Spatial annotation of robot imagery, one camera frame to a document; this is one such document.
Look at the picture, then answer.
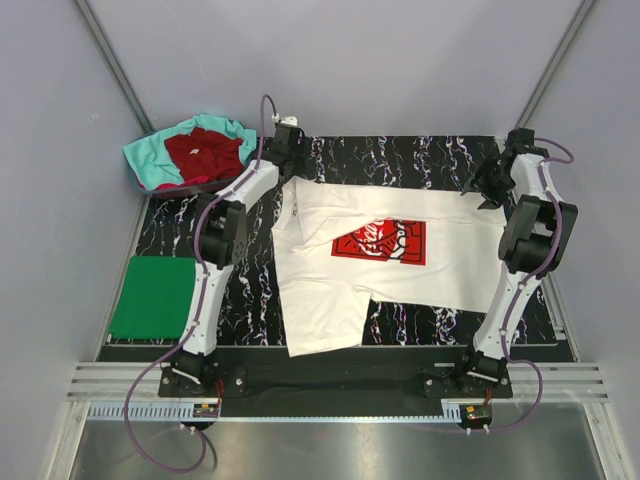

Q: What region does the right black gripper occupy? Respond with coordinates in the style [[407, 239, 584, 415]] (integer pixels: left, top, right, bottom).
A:
[[461, 155, 514, 211]]

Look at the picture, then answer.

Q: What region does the aluminium frame rail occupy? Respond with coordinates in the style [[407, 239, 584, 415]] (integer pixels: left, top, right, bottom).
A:
[[64, 363, 174, 400]]

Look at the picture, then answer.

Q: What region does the folded green t-shirt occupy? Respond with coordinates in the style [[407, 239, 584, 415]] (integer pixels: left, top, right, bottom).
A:
[[109, 256, 196, 340]]

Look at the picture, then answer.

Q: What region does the pink garment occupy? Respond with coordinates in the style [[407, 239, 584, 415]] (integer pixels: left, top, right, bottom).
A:
[[156, 175, 212, 191]]

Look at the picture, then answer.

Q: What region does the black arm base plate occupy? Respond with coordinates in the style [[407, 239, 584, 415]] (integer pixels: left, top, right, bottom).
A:
[[155, 346, 512, 419]]

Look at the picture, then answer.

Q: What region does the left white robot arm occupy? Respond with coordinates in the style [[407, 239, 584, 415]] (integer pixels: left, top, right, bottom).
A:
[[161, 115, 305, 397]]

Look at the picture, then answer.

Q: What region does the teal t-shirt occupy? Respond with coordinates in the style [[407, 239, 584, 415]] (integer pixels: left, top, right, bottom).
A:
[[123, 114, 258, 191]]

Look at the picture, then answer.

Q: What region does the white printed t-shirt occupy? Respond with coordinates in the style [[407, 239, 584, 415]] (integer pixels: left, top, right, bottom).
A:
[[272, 177, 506, 357]]

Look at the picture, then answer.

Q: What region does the black marble table mat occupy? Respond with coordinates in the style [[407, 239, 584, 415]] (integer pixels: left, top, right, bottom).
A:
[[134, 134, 559, 347]]

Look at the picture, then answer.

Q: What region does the dark laundry basket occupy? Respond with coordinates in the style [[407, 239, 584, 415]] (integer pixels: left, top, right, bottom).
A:
[[125, 141, 245, 199]]

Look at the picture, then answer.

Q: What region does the red t-shirt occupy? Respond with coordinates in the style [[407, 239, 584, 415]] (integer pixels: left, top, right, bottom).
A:
[[164, 127, 244, 184]]

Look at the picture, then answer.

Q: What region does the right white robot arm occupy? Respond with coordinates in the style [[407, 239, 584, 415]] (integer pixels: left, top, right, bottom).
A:
[[453, 127, 578, 397]]

